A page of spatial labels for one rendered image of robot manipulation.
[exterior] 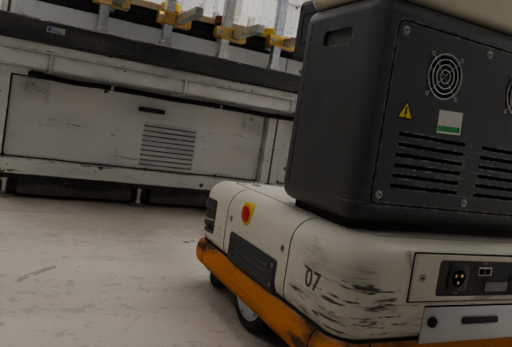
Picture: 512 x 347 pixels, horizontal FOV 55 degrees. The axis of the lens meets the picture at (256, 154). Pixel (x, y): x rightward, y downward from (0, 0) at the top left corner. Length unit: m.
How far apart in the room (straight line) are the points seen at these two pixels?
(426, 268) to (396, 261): 0.06
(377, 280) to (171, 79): 1.46
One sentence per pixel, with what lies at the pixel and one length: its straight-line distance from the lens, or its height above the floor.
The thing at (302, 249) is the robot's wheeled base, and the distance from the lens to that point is 0.89.
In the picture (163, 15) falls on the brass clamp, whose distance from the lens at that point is 2.05.
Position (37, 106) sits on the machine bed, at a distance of 2.23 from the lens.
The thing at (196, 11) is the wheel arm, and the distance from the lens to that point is 1.84.
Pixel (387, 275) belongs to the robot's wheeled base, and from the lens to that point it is 0.83.
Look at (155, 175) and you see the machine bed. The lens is 2.29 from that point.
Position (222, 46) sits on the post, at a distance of 2.13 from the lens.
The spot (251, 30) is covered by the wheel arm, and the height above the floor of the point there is 0.80.
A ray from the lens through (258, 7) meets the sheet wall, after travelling 10.28.
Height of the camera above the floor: 0.43
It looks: 3 degrees down
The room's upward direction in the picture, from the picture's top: 9 degrees clockwise
